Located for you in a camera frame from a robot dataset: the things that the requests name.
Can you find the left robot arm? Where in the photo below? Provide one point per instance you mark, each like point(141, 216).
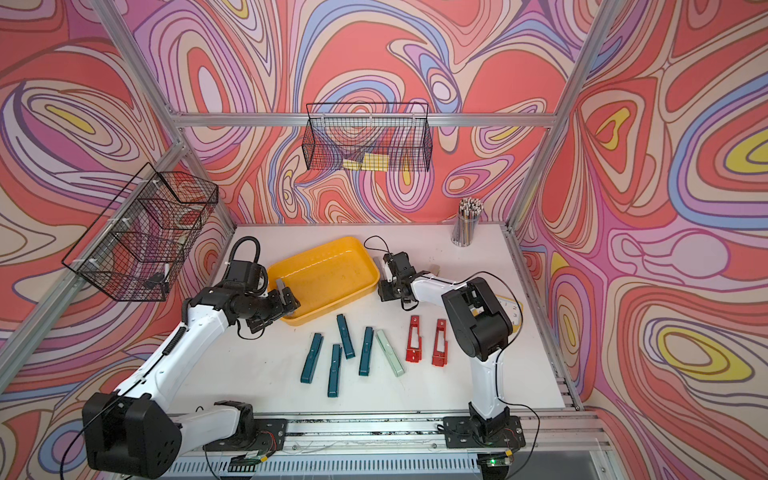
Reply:
point(130, 431)

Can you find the light green pliers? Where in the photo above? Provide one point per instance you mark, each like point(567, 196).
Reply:
point(389, 353)

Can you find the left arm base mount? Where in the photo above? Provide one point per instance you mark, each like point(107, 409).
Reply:
point(262, 435)

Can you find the pencil holder cup with pencils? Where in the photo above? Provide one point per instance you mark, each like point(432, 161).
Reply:
point(470, 210)

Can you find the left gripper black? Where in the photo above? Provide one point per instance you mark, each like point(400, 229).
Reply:
point(279, 308)

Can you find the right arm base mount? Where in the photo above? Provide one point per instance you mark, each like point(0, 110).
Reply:
point(465, 432)

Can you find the black wire basket left wall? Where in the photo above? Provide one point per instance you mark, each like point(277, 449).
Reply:
point(137, 246)

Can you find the teal pliers right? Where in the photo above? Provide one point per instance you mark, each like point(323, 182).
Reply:
point(365, 360)

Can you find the teal pliers upper middle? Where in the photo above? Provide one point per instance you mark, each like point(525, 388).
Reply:
point(345, 336)

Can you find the red pliers left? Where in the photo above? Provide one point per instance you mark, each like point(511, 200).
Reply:
point(414, 341)

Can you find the yellow alarm clock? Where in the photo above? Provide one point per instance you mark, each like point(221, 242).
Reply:
point(515, 309)

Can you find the teal pliers far left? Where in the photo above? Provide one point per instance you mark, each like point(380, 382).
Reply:
point(311, 360)

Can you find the teal pliers lower middle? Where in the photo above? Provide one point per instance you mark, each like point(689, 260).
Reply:
point(334, 371)

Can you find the teal pliers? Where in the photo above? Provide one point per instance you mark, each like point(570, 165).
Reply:
point(345, 336)
point(311, 360)
point(334, 371)
point(365, 360)

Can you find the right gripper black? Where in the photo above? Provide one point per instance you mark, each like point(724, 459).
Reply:
point(383, 289)

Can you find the red pliers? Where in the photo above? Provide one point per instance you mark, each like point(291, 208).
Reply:
point(439, 354)
point(414, 341)

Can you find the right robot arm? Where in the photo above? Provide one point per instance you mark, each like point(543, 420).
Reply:
point(481, 326)

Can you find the black wire basket back wall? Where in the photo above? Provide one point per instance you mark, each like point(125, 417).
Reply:
point(368, 136)

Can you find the red pliers right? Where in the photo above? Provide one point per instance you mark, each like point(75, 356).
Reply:
point(439, 354)

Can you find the black wire basket wall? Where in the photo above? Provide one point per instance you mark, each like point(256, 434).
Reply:
point(137, 246)
point(368, 136)

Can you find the yellow plastic storage tray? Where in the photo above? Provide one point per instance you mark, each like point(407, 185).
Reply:
point(326, 278)

